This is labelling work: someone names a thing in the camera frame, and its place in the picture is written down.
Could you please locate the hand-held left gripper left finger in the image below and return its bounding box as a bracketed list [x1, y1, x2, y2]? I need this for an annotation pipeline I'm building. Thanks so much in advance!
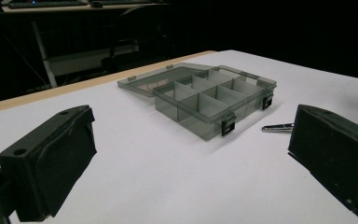
[0, 105, 98, 223]

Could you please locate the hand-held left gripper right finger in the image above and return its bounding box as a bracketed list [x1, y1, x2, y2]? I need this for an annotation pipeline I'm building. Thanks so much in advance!
[287, 104, 358, 219]

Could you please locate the grey transparent compartment box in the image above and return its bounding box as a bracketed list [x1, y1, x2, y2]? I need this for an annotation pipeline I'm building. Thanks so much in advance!
[117, 62, 278, 142]

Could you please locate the wooden desk with white legs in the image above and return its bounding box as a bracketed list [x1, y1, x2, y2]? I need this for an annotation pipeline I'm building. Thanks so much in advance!
[0, 2, 169, 89]

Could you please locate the black keyboard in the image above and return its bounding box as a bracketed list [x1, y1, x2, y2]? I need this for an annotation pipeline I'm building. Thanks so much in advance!
[7, 0, 90, 9]

